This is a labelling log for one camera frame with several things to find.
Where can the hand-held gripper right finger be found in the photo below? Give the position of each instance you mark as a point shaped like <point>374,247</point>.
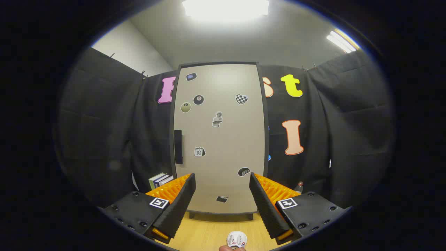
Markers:
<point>264,205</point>

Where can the white book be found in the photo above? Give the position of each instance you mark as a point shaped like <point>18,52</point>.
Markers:
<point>167,180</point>

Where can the dark grey shoe cabinet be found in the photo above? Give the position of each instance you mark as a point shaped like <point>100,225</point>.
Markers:
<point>266,139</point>

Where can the clear plastic bottle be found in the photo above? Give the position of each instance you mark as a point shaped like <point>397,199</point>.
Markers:
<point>298,188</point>

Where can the black backdrop cloth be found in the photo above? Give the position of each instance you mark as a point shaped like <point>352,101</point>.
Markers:
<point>104,122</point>

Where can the green spine book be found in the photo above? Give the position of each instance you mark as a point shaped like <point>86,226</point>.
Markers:
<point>155,180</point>

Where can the long ceiling strip light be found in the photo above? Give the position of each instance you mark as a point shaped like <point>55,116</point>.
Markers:
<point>342,41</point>

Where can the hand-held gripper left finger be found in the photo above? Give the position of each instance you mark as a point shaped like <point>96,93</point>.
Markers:
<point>181,205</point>

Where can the white shoe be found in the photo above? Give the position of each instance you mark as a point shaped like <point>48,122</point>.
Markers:
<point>237,238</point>

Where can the beige shoe cabinet door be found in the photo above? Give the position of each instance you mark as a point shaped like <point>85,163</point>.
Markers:
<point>223,139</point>

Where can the square ceiling light panel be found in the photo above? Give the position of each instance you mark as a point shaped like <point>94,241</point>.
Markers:
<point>226,8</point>

